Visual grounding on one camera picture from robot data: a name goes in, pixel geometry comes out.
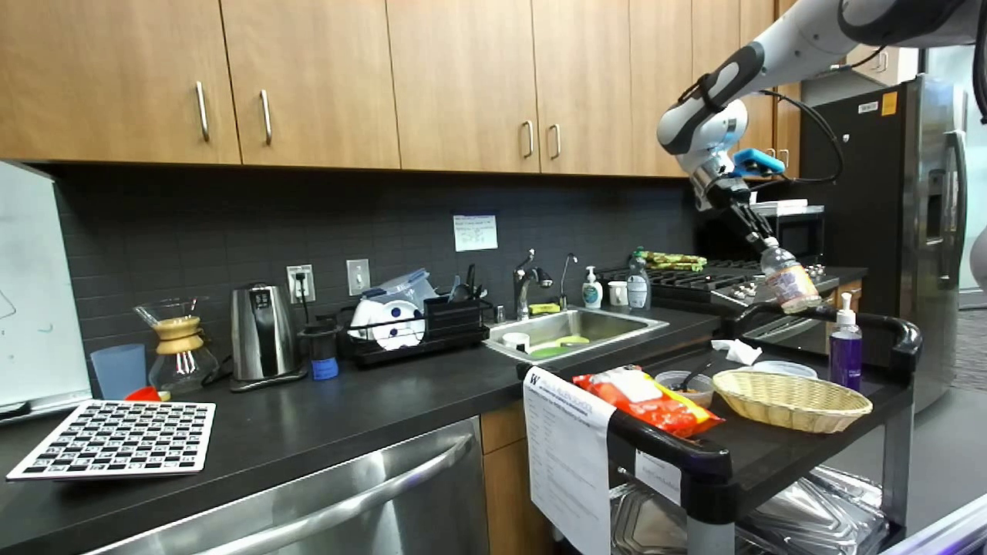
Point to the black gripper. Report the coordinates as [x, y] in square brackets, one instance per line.
[726, 191]

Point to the clear bottle with orange label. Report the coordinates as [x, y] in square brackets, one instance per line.
[792, 281]

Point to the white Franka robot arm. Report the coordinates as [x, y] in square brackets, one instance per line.
[783, 51]

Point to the clear dish soap bottle green cap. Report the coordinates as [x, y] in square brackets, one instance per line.
[637, 290]

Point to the purple hand soap pump bottle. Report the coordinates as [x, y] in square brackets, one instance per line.
[846, 357]

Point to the stainless steel sink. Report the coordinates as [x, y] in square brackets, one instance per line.
[617, 324]

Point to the black microwave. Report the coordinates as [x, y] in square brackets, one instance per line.
[798, 232]

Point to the green oven mitts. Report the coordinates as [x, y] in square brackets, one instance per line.
[668, 259]

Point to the white crumpled tissue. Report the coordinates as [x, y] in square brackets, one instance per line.
[738, 353]

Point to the white mug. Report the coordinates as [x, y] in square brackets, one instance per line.
[617, 293]

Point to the stainless steel refrigerator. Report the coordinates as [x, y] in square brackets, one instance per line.
[904, 256]

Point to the white soap dispenser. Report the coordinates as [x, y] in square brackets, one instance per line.
[592, 293]

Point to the woven wicker basket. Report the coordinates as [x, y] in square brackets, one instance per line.
[792, 402]

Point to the yellow sticker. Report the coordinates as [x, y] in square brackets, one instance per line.
[890, 104]

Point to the thin chrome tap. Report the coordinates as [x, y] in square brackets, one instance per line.
[566, 280]

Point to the orange snack package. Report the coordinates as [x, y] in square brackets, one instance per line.
[649, 402]

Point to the black utility cart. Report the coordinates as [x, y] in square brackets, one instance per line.
[742, 452]

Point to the chrome faucet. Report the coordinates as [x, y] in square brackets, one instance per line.
[525, 281]

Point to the white paper sheet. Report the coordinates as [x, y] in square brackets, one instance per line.
[566, 465]

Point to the black dish rack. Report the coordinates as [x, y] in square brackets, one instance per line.
[452, 324]

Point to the wooden lower cabinet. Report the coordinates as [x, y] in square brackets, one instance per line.
[505, 481]

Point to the pale lilac board edge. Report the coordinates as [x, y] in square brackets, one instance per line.
[944, 535]

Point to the wooden upper cabinets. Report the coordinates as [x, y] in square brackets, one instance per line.
[412, 82]

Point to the small blue cup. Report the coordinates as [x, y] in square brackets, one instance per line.
[324, 367]

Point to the stainless steel kettle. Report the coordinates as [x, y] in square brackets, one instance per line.
[265, 333]

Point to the stainless steel dishwasher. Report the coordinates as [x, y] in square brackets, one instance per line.
[327, 503]

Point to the glass pour-over coffee maker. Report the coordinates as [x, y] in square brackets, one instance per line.
[178, 349]

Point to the small red object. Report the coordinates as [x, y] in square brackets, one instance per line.
[142, 395]

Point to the black and white grid trivet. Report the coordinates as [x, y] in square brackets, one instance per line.
[119, 439]

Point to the whiteboard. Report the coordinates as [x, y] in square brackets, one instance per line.
[35, 297]

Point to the white wall note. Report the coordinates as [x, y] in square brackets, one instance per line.
[475, 232]

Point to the white wall outlet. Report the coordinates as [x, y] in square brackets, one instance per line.
[301, 284]
[360, 280]

